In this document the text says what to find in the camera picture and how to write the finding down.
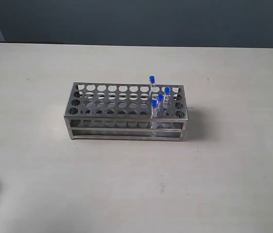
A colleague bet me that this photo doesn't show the blue-capped test tube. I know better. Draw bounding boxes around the blue-capped test tube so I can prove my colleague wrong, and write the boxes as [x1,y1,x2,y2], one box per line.
[157,94,164,117]
[149,75,157,100]
[163,86,171,109]
[151,100,159,129]

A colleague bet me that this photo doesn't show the stainless steel test tube rack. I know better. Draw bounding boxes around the stainless steel test tube rack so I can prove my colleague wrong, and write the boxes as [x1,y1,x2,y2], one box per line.
[64,82,189,141]

